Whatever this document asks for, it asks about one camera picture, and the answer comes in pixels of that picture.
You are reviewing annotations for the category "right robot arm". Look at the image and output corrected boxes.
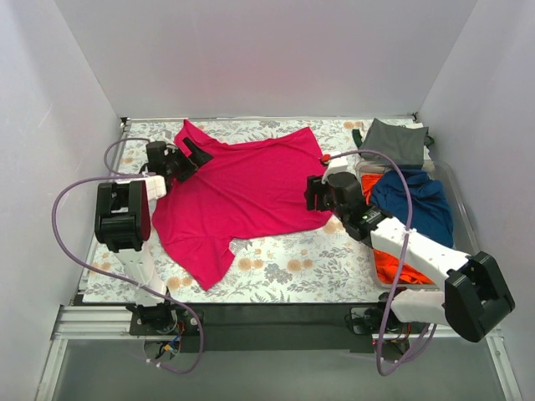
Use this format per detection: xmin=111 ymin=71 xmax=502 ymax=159
xmin=304 ymin=171 xmax=516 ymax=343

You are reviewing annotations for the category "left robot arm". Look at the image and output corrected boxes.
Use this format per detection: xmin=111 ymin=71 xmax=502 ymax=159
xmin=94 ymin=138 xmax=213 ymax=334

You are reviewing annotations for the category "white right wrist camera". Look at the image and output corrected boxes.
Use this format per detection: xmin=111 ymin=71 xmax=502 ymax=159
xmin=320 ymin=154 xmax=348 ymax=183

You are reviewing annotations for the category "grey folded t-shirt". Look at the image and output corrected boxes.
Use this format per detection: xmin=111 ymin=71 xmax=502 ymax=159
xmin=359 ymin=118 xmax=428 ymax=168

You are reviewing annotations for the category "orange t-shirt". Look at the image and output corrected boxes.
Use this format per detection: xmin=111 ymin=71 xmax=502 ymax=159
xmin=361 ymin=174 xmax=433 ymax=285

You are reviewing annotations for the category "clear plastic bin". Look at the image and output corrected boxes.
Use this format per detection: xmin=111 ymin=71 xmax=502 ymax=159
xmin=354 ymin=160 xmax=490 ymax=290

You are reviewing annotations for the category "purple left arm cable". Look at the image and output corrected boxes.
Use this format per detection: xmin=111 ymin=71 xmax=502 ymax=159
xmin=51 ymin=137 xmax=208 ymax=376

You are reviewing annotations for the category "aluminium front rail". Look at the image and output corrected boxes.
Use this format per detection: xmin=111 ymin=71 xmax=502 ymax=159
xmin=52 ymin=302 xmax=502 ymax=339

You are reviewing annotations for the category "blue t-shirt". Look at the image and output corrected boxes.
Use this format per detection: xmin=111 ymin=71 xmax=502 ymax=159
xmin=369 ymin=170 xmax=454 ymax=248

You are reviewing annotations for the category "pink t-shirt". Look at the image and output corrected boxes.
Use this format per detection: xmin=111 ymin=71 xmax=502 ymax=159
xmin=152 ymin=120 xmax=330 ymax=291

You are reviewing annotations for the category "floral patterned table mat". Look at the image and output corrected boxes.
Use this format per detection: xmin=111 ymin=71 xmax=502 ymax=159
xmin=79 ymin=119 xmax=385 ymax=304

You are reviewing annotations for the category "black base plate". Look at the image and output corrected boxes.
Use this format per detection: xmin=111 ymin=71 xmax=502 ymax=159
xmin=126 ymin=302 xmax=385 ymax=353

